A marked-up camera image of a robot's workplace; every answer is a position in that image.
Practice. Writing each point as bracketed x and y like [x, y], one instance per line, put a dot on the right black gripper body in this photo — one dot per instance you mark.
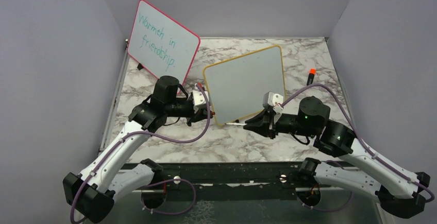
[278, 126]

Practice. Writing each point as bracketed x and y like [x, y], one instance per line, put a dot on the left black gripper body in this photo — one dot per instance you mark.
[191, 116]

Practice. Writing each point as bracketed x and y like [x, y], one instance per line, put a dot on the white whiteboard marker pen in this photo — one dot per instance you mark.
[235, 124]

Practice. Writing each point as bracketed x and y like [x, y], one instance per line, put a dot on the yellow framed whiteboard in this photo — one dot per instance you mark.
[236, 86]

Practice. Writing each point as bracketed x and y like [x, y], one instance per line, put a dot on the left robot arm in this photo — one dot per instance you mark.
[169, 99]

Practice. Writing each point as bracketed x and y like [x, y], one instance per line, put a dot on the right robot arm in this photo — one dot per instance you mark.
[397, 190]

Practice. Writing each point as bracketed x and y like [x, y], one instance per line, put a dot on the pink framed whiteboard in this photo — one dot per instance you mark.
[162, 45]

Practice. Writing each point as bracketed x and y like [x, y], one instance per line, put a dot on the orange capped black marker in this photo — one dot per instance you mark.
[311, 76]

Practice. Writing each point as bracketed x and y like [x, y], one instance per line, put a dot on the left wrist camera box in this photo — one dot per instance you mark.
[199, 100]

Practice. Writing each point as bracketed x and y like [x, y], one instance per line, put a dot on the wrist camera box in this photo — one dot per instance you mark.
[199, 100]
[274, 101]

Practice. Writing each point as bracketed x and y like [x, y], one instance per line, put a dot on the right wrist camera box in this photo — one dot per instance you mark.
[274, 101]

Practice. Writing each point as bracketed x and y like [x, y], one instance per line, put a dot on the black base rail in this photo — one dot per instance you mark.
[211, 181]

